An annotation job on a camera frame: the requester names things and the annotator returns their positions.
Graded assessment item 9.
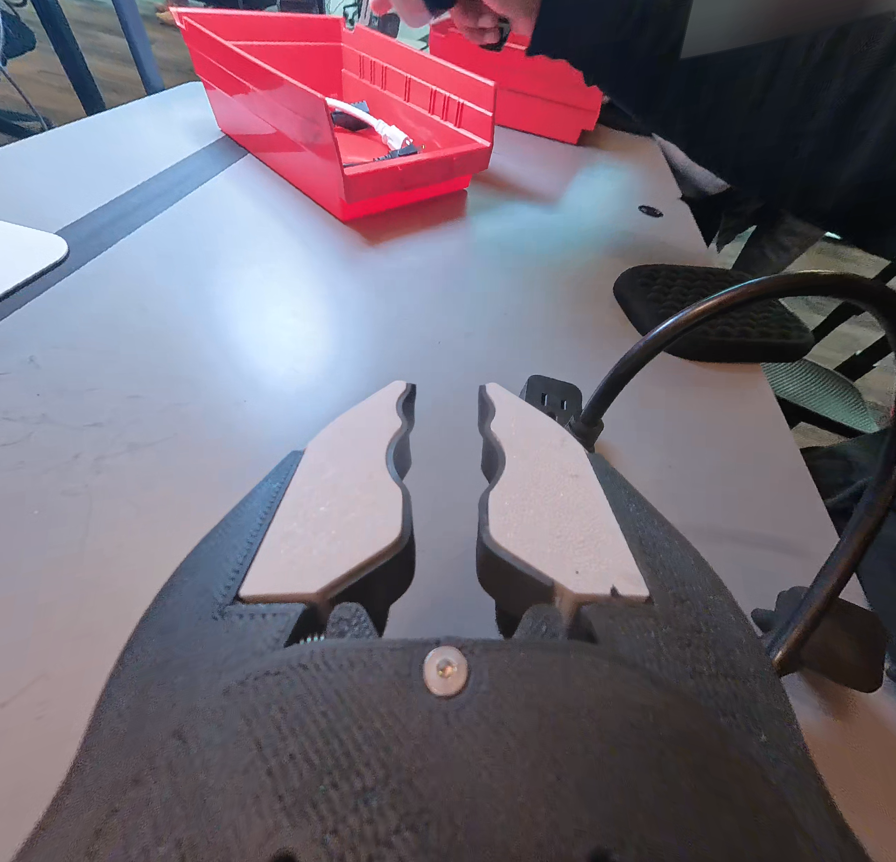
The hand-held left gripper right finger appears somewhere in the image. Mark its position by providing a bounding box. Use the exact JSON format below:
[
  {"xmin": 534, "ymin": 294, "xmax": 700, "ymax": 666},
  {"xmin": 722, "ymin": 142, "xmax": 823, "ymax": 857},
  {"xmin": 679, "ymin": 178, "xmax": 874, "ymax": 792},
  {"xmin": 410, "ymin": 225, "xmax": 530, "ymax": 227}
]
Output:
[{"xmin": 476, "ymin": 382, "xmax": 652, "ymax": 614}]

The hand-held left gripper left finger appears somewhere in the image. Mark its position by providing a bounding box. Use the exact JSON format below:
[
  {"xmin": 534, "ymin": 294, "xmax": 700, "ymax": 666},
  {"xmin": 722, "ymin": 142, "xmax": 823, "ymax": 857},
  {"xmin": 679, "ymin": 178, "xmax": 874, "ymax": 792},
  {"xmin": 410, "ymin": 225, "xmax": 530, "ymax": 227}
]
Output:
[{"xmin": 238, "ymin": 381, "xmax": 418, "ymax": 607}]

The white extension cord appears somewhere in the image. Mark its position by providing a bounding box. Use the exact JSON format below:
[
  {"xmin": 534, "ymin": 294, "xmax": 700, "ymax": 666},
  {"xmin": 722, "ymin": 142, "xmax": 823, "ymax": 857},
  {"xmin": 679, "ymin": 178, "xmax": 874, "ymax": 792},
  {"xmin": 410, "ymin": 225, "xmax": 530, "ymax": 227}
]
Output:
[{"xmin": 324, "ymin": 96, "xmax": 422, "ymax": 155}]

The thick black extension cord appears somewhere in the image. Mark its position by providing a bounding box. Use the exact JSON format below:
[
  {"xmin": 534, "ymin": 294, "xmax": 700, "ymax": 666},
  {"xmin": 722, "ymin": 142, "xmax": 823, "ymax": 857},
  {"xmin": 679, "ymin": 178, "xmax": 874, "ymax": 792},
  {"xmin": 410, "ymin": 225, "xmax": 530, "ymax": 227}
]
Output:
[{"xmin": 329, "ymin": 101, "xmax": 422, "ymax": 172}]

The thin black extension cord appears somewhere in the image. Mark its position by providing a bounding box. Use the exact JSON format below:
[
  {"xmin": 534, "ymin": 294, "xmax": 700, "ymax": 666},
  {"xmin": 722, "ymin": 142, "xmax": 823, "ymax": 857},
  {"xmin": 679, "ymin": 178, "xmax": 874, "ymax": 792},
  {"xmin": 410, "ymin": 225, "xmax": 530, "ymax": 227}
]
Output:
[{"xmin": 568, "ymin": 271, "xmax": 896, "ymax": 695}]

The person's right forearm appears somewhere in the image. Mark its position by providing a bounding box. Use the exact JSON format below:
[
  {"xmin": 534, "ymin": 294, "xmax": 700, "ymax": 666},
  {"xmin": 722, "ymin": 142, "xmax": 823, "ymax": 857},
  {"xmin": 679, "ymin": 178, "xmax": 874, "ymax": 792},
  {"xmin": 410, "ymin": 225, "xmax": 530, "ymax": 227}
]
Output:
[{"xmin": 525, "ymin": 0, "xmax": 701, "ymax": 111}]

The person's right hand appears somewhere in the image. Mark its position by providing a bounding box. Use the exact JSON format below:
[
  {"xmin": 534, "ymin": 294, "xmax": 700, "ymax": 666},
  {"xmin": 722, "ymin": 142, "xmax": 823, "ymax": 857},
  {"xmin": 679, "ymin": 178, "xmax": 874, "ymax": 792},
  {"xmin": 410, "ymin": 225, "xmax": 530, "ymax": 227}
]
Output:
[{"xmin": 448, "ymin": 0, "xmax": 555, "ymax": 53}]

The red plastic bin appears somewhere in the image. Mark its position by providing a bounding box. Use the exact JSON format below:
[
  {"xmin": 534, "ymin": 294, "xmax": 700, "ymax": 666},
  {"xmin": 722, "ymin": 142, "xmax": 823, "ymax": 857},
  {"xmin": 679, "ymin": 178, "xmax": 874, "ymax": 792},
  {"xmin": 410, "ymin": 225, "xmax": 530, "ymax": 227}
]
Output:
[
  {"xmin": 170, "ymin": 6, "xmax": 499, "ymax": 222},
  {"xmin": 428, "ymin": 17, "xmax": 604, "ymax": 146}
]

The blue metal pole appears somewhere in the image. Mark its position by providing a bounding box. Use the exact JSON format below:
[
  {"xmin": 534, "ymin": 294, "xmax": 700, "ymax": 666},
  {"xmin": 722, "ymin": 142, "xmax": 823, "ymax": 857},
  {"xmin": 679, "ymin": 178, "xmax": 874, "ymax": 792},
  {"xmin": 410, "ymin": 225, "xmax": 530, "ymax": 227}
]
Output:
[{"xmin": 98, "ymin": 0, "xmax": 167, "ymax": 98}]

